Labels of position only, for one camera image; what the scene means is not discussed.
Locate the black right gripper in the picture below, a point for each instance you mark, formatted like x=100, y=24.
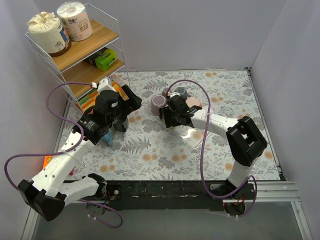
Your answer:
x=167, y=116

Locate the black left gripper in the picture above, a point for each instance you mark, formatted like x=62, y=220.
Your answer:
x=127, y=100

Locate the mauve pink mug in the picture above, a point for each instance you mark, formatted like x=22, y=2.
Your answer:
x=157, y=103

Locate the peach pink mug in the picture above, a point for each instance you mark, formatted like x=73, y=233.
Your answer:
x=193, y=101

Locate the blue butterfly mug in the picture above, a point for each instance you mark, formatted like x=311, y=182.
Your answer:
x=109, y=137

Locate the dark grey mug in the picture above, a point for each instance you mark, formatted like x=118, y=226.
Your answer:
x=121, y=125

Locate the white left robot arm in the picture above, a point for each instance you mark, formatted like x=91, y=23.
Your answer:
x=46, y=192

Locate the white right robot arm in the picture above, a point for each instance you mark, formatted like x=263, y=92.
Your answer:
x=245, y=140

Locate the slate blue mug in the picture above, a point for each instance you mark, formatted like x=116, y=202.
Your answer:
x=166, y=92

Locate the teal grey mug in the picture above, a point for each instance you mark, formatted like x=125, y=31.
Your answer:
x=182, y=92

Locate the clear acrylic tray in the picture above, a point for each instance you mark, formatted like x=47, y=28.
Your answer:
x=189, y=132

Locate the colourful sponge packs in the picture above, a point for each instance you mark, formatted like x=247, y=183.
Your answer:
x=89, y=99

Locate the floral table mat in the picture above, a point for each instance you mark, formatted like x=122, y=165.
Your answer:
x=150, y=151

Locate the green tissue box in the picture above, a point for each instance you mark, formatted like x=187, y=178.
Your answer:
x=102, y=59

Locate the orange pink candy box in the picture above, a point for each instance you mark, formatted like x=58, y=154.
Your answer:
x=47, y=160

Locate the white toilet paper pack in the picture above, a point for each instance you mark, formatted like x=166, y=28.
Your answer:
x=75, y=19

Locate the cream toilet paper roll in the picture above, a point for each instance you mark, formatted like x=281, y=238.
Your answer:
x=47, y=30

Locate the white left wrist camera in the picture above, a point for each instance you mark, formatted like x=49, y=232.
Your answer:
x=105, y=84

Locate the white wire wooden shelf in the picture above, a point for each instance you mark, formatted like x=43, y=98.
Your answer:
x=70, y=67

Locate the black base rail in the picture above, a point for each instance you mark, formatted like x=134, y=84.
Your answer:
x=164, y=195

